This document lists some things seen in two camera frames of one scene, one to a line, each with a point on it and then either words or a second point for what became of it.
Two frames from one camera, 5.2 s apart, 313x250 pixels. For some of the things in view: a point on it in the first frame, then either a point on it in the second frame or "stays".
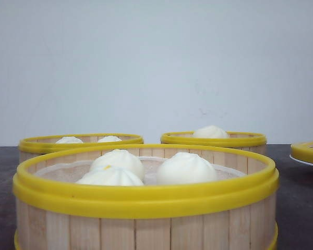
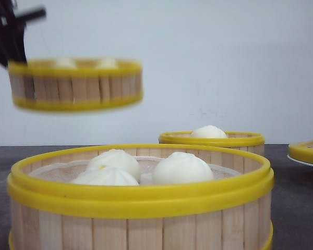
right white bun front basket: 185,168 stays
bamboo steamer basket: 253,141 stays
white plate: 305,163 stays
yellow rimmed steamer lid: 310,151 stays
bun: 69,139 to 65,62
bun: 109,138 to 108,62
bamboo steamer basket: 31,148 to 77,84
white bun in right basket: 211,131 stays
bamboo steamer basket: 145,197 stays
